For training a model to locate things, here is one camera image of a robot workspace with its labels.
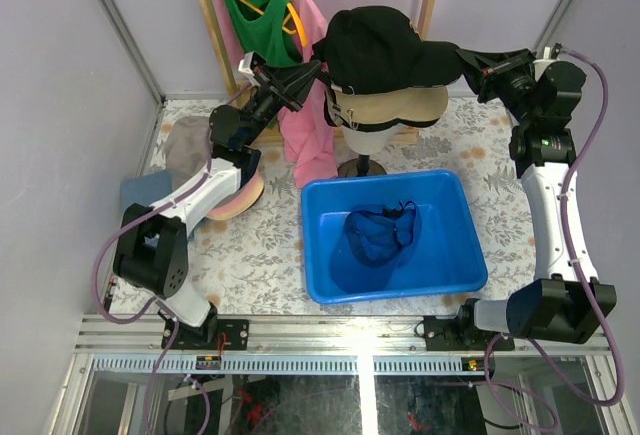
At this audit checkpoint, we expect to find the black baseball cap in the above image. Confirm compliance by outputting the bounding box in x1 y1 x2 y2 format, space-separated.
313 6 463 95
324 89 440 132

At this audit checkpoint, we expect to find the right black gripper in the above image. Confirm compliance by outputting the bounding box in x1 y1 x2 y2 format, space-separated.
456 49 540 126

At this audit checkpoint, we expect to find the green tank top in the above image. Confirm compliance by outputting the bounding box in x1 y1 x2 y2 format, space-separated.
223 0 302 67

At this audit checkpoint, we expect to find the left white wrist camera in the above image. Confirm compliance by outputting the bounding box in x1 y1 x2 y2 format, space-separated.
238 51 264 85

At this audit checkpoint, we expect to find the blue cap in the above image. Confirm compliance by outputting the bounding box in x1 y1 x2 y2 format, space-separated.
329 201 422 295

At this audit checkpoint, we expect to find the pink t-shirt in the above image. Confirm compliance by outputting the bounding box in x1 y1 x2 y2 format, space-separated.
214 0 337 188

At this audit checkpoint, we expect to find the aluminium rail base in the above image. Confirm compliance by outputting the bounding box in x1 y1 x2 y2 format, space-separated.
74 312 614 376

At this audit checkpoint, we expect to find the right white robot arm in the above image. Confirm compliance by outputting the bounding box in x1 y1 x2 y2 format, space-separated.
455 45 617 350

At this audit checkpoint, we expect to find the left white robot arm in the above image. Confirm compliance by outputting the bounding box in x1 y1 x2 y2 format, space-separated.
113 52 322 350

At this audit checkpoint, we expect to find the grey bucket hat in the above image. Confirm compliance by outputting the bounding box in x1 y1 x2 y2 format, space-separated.
164 116 211 190

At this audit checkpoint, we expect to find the khaki hat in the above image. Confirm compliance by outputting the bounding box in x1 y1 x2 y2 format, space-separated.
334 87 449 125

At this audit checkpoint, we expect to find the wooden clothes rack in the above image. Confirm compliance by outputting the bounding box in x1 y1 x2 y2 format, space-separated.
198 0 436 108

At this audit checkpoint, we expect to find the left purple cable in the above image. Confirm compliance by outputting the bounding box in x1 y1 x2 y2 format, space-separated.
89 84 251 435

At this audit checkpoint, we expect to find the folded blue cloth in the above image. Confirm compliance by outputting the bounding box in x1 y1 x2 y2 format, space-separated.
120 169 189 213

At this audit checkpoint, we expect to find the blue plastic bin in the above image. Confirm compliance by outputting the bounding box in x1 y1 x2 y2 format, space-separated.
301 170 488 304

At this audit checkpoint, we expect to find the peach bucket hat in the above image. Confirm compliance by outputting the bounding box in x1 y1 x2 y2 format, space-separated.
207 177 266 221

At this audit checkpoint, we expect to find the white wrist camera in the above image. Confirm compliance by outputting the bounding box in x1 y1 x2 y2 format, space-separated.
541 43 564 62
238 51 264 85

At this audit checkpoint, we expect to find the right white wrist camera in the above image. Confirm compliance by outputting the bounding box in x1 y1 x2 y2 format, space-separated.
541 43 564 62

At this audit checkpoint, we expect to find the beige mannequin head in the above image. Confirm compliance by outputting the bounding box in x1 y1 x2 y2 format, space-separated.
338 124 406 178

